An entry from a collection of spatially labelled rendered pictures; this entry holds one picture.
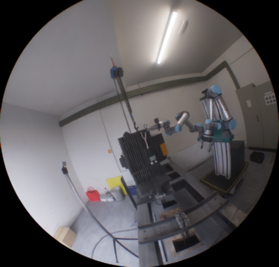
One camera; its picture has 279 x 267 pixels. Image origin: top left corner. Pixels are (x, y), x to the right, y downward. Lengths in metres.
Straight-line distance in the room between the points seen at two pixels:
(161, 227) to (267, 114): 2.90
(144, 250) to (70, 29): 2.23
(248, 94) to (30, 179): 5.00
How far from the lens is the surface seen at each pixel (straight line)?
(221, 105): 1.17
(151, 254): 1.01
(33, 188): 2.38
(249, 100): 2.97
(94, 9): 1.14
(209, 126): 1.07
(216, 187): 1.84
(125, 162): 1.31
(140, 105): 2.56
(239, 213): 1.12
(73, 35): 1.42
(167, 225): 1.09
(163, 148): 1.28
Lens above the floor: 1.61
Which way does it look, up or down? 2 degrees up
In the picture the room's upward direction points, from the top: 19 degrees counter-clockwise
